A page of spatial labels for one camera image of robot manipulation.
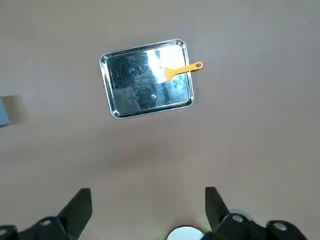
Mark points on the shiny metal tray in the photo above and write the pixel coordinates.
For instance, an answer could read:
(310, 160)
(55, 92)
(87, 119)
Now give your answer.
(130, 82)

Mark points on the grey part base block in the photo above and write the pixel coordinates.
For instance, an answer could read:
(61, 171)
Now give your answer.
(3, 112)

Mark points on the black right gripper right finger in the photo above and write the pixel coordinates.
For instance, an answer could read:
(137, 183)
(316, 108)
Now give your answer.
(217, 212)

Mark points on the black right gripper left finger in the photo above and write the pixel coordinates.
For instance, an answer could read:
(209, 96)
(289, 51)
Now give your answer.
(72, 215)

